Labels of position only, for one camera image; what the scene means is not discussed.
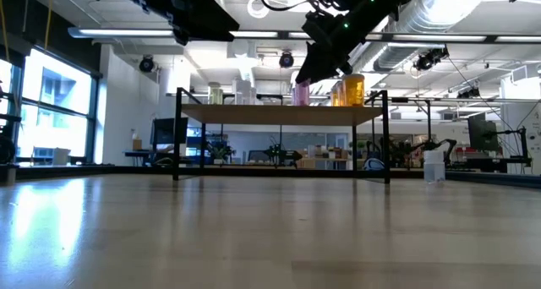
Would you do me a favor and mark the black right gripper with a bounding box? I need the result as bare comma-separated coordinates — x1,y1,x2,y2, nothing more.
294,0,396,85

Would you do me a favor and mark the long LED light bar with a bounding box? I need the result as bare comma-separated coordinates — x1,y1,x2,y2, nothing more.
67,25,541,45

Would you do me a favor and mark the blue and white ball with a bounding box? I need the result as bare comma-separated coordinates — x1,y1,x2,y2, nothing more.
363,157,385,172

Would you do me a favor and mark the dark computer monitor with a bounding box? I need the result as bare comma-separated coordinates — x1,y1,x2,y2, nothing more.
467,113,500,153
152,117,189,145

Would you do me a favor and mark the small potted plant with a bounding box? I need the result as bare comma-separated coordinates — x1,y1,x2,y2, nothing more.
206,139,237,166

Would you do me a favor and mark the large window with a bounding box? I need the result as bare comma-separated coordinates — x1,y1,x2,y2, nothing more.
0,43,101,168

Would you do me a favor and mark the white vent unit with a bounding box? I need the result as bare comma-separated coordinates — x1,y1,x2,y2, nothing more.
509,63,541,85

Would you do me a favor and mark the black monitor stand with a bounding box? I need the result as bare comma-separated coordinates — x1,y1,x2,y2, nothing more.
485,126,533,174

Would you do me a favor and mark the black round camera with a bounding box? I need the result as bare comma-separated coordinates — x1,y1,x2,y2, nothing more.
278,51,296,69
138,54,156,74

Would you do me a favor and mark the white coiled cable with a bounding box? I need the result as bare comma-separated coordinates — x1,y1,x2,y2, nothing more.
247,0,271,19

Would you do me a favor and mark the wooden shelf with black frame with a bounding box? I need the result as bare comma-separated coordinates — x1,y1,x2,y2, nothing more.
172,87,391,185

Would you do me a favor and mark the black camera with cables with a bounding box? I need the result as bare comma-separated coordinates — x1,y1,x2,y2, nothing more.
413,46,451,73

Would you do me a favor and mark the yellow hanging cable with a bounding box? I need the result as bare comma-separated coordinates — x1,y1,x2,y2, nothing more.
0,0,10,52
43,0,55,52

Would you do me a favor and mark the black aluminium rig frame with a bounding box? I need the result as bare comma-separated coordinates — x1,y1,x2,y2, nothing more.
0,163,534,189

